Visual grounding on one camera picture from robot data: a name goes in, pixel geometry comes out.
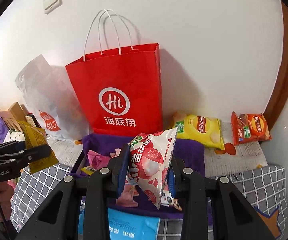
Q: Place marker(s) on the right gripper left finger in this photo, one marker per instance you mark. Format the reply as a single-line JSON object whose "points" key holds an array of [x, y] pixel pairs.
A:
{"points": [[58, 215]]}

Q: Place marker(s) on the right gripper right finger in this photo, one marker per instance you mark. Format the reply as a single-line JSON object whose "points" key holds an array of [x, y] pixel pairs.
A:
{"points": [[232, 215]]}

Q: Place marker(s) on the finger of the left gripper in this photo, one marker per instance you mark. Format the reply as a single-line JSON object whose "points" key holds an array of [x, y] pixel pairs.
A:
{"points": [[12, 147], [14, 162]]}

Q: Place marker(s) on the yellow mustard snack bag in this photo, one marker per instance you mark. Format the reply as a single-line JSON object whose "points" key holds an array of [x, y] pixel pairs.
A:
{"points": [[40, 154]]}

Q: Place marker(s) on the yellow striped snack pack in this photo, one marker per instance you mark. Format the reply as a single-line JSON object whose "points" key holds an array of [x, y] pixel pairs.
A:
{"points": [[89, 170]]}

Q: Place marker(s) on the magenta snack bag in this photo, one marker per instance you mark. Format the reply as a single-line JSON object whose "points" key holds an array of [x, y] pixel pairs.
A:
{"points": [[97, 161]]}

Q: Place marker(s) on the panda print snack pack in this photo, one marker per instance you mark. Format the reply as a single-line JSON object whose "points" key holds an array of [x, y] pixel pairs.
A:
{"points": [[168, 201]]}

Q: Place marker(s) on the strawberry white snack bag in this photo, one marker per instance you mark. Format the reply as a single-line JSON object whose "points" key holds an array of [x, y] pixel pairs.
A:
{"points": [[149, 161]]}

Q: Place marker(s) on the person's left hand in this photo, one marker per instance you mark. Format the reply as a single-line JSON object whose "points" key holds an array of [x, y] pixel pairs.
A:
{"points": [[6, 193]]}

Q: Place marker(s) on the black spotted white pillow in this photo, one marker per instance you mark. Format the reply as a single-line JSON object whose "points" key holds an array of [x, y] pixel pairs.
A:
{"points": [[14, 136]]}

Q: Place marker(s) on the brown patterned book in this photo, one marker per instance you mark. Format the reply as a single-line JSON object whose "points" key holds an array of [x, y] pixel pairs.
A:
{"points": [[31, 119]]}

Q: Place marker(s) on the grey checked tablecloth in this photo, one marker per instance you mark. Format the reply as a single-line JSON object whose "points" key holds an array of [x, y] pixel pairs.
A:
{"points": [[264, 188]]}

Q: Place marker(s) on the blue tissue pack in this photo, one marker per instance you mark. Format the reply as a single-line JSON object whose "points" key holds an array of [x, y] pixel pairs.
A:
{"points": [[128, 226]]}

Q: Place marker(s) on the white plastic Miniso bag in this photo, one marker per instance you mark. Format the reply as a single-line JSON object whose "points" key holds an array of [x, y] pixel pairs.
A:
{"points": [[49, 96]]}

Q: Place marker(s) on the purple towel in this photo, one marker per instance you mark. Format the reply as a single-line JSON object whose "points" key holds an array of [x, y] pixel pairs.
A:
{"points": [[190, 151]]}

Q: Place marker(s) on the yellow Lays chips bag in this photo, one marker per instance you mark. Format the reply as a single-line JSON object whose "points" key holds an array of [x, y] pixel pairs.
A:
{"points": [[204, 130]]}

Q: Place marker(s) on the orange Lays chips bag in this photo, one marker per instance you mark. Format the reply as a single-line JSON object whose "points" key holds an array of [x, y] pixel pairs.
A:
{"points": [[249, 128]]}

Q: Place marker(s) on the red paper shopping bag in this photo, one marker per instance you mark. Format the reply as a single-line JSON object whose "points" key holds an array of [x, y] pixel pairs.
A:
{"points": [[120, 89]]}

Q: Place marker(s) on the white wall light switch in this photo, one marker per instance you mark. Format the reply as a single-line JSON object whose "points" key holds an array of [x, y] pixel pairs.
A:
{"points": [[51, 5]]}

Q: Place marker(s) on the brown wooden door frame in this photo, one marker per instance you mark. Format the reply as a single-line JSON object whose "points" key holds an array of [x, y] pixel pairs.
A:
{"points": [[279, 94]]}

